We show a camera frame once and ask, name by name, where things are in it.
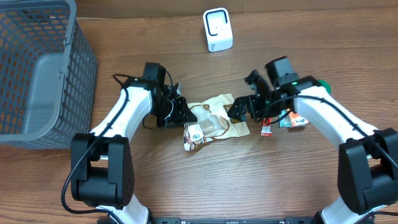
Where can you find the grey plastic mesh basket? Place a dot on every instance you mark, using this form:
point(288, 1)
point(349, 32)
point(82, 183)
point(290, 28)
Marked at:
point(48, 74)

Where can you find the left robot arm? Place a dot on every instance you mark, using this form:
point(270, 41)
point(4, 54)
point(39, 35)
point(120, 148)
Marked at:
point(102, 174)

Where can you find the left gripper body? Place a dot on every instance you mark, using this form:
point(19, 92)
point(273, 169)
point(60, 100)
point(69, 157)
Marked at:
point(173, 111)

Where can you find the red snack bar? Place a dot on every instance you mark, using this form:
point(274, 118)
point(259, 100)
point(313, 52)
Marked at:
point(266, 127)

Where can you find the small orange snack packet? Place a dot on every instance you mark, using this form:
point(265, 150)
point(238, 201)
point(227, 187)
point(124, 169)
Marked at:
point(296, 120)

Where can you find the white barcode scanner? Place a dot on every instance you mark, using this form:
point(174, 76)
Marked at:
point(218, 30)

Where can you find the teal orange snack packet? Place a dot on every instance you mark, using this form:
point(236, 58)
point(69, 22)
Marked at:
point(284, 119)

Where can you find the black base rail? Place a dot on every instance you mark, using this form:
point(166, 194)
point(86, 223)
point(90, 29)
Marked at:
point(287, 220)

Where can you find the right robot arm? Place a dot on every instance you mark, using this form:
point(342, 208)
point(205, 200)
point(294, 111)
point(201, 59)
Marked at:
point(367, 156)

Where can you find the beige snack pouch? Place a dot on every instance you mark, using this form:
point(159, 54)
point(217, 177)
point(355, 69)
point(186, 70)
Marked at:
point(212, 123)

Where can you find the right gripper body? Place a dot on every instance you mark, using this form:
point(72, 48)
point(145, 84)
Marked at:
point(260, 103)

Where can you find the green lidded jar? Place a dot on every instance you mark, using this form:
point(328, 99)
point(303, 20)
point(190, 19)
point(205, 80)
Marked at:
point(325, 85)

